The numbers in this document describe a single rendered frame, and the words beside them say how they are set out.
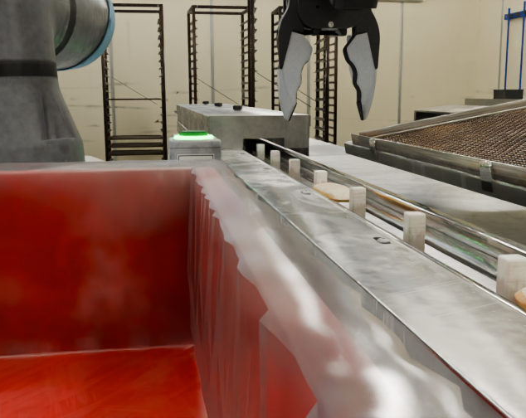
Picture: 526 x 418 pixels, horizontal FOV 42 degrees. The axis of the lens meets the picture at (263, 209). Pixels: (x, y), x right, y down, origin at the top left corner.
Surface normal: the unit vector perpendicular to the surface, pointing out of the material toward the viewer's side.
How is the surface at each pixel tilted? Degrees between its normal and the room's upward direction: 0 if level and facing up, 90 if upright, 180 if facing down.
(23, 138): 69
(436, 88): 90
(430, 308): 0
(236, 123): 90
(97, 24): 100
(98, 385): 0
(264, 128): 90
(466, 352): 0
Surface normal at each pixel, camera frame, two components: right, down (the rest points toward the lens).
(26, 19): 0.84, 0.02
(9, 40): 0.59, 0.07
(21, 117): 0.55, -0.23
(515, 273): 0.17, 0.17
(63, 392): 0.00, -0.99
